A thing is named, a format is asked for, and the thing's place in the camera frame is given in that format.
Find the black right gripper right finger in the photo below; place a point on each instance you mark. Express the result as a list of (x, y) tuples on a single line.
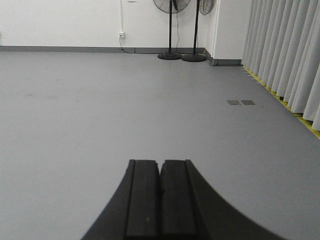
[(192, 210)]

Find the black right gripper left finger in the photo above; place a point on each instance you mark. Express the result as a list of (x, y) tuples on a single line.
[(132, 212)]

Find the grey floor hatch plates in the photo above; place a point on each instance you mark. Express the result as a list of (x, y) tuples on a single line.
[(241, 102)]

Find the grey pleated curtain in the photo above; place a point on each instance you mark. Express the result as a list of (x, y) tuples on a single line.
[(282, 52)]

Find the black pedestal fan left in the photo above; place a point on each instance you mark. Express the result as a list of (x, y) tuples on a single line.
[(170, 7)]

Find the black pedestal fan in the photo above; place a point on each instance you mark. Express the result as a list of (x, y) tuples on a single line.
[(204, 7), (170, 7)]

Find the black pedestal fan right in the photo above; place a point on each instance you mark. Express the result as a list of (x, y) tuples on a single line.
[(204, 7)]

